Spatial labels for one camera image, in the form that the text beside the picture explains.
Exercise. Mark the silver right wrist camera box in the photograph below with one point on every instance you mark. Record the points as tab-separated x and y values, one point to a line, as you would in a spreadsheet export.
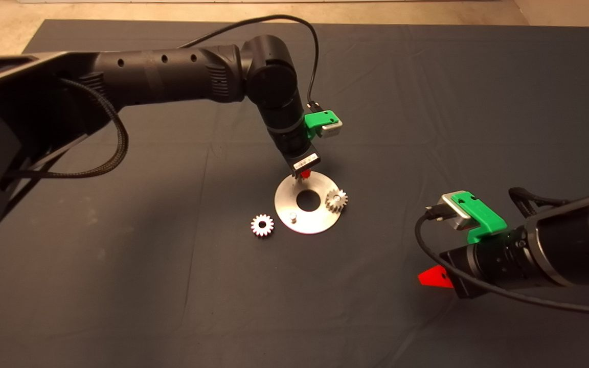
450	209

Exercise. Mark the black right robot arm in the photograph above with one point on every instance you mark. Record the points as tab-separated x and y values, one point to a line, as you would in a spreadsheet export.
581	243

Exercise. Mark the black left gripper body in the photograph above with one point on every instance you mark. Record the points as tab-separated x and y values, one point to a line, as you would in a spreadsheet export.
297	151

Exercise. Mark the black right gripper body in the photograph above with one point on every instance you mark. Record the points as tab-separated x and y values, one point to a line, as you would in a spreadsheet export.
486	265

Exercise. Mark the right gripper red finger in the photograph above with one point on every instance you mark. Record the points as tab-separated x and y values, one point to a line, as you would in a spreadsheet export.
433	277

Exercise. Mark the small steel planetary gear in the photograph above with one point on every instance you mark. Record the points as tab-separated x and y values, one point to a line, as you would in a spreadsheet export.
256	227
330	206

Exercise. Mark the green right camera mount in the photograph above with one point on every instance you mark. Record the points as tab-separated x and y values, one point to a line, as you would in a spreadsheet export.
481	217

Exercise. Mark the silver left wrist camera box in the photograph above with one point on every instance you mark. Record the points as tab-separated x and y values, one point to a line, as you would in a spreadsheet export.
332	130

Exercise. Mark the green left camera mount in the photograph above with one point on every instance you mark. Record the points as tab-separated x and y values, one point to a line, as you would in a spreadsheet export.
320	120

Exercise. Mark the dark grey table cloth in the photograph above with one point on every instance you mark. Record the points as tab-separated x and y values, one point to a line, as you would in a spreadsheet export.
427	102

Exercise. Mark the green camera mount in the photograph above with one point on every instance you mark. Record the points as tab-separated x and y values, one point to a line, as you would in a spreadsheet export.
481	217
320	120

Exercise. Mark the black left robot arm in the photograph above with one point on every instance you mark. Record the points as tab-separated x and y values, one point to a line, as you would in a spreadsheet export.
166	74

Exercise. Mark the round metal carrier plate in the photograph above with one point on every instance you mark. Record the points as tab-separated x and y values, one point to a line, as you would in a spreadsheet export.
287	204

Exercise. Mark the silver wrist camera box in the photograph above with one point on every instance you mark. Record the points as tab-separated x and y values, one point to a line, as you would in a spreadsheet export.
332	130
450	209

